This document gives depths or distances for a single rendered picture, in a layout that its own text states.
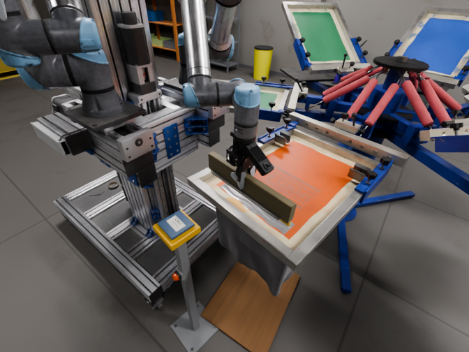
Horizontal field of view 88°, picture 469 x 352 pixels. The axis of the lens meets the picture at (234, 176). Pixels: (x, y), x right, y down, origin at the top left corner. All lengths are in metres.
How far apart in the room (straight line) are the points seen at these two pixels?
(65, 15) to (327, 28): 2.40
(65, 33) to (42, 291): 1.80
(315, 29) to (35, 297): 3.10
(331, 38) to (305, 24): 0.28
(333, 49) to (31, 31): 2.32
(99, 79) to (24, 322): 1.62
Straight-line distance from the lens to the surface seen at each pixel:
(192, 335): 1.76
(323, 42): 2.67
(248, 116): 0.72
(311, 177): 1.21
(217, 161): 0.94
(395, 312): 2.12
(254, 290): 1.84
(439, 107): 1.84
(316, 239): 0.90
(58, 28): 0.77
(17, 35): 0.78
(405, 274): 2.34
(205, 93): 0.78
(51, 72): 1.04
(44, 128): 1.33
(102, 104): 1.05
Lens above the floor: 1.67
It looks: 38 degrees down
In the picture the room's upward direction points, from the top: 2 degrees clockwise
